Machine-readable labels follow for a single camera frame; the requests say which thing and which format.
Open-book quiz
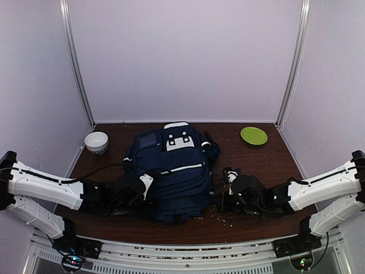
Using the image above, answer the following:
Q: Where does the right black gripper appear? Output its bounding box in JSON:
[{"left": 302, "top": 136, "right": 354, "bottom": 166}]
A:
[{"left": 213, "top": 191, "right": 263, "bottom": 216}]

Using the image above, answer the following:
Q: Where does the navy blue backpack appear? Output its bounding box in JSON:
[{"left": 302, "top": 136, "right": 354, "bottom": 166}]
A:
[{"left": 123, "top": 122, "right": 221, "bottom": 225}]

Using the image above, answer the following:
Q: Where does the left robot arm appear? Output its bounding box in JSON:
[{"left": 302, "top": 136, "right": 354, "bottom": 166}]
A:
[{"left": 1, "top": 151, "right": 154, "bottom": 253}]

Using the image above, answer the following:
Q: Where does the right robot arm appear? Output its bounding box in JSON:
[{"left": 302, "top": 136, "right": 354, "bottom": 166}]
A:
[{"left": 213, "top": 150, "right": 364, "bottom": 252}]

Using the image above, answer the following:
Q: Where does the white patterned bowl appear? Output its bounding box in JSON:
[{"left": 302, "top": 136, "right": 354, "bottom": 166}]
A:
[{"left": 84, "top": 131, "right": 109, "bottom": 155}]

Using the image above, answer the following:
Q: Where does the green plate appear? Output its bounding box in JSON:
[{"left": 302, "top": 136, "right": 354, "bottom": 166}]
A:
[{"left": 240, "top": 127, "right": 268, "bottom": 146}]

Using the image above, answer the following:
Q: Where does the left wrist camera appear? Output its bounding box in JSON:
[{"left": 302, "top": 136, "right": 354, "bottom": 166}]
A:
[{"left": 139, "top": 174, "right": 154, "bottom": 200}]

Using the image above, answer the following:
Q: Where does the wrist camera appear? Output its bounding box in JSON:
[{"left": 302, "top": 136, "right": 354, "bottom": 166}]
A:
[
  {"left": 222, "top": 167, "right": 241, "bottom": 185},
  {"left": 139, "top": 174, "right": 154, "bottom": 200}
]

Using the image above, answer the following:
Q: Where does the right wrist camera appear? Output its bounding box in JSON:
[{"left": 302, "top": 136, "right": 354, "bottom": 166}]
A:
[{"left": 222, "top": 167, "right": 241, "bottom": 185}]

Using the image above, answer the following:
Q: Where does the front aluminium rail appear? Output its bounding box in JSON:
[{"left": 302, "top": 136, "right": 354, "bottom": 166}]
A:
[{"left": 31, "top": 233, "right": 348, "bottom": 274}]

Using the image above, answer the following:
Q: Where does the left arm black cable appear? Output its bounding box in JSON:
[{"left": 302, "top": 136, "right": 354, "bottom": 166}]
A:
[{"left": 11, "top": 162, "right": 172, "bottom": 186}]

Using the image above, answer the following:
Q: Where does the right aluminium frame post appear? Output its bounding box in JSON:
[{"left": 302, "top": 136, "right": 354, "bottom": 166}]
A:
[{"left": 276, "top": 0, "right": 312, "bottom": 128}]

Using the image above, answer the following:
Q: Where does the aluminium frame post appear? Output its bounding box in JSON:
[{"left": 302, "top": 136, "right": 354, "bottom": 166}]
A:
[
  {"left": 59, "top": 0, "right": 96, "bottom": 128},
  {"left": 276, "top": 0, "right": 312, "bottom": 128}
]

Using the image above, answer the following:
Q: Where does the left aluminium frame post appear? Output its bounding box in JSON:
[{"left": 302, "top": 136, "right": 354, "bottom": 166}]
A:
[{"left": 59, "top": 0, "right": 96, "bottom": 128}]

